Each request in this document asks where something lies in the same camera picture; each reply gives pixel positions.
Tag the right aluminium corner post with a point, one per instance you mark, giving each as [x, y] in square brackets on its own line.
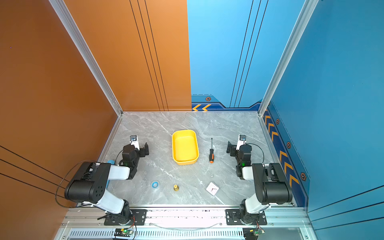
[301, 23]

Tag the aluminium corner post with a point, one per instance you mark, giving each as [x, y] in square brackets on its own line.
[75, 34]
[301, 23]

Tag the left aluminium corner post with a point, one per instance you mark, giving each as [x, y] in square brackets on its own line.
[75, 34]

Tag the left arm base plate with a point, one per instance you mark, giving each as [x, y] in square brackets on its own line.
[137, 217]

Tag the left green circuit board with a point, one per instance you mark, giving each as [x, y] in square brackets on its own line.
[124, 234]

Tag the right circuit board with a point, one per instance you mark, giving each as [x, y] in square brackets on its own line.
[252, 234]

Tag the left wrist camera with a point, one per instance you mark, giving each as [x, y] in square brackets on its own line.
[133, 140]

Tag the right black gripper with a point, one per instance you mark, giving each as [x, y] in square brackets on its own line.
[232, 150]

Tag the small white square clock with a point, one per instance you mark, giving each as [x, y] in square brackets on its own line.
[212, 188]

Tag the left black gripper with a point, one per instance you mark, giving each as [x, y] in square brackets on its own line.
[142, 150]

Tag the aluminium front rail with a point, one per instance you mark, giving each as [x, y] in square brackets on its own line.
[187, 223]

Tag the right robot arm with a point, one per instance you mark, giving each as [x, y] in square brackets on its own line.
[270, 184]

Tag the black orange screwdriver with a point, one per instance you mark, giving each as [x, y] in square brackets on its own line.
[211, 155]

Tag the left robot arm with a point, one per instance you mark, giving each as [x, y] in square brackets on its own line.
[89, 184]

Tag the yellow plastic bin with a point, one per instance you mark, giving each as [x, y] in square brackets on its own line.
[185, 147]

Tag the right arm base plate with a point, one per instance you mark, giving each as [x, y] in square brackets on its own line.
[235, 217]

